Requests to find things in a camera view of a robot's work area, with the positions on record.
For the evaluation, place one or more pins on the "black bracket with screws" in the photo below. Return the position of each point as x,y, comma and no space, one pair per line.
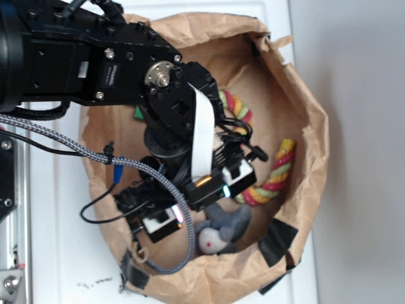
7,176

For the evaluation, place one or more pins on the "gray plush animal toy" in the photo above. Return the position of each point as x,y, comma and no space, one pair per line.
221,230

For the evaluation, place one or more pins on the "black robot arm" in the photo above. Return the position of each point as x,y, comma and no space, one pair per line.
54,53

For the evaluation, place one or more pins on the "green flat block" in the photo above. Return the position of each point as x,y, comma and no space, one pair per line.
138,114

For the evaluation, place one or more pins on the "metal frame rail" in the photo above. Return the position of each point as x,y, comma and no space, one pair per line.
16,245

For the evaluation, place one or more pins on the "brown paper bag bin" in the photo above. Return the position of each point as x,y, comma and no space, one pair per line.
243,59

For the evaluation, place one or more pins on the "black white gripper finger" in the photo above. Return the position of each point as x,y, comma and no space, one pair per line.
223,183
161,222

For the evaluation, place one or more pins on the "multicolour twisted rope toy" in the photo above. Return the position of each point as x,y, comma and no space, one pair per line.
258,195

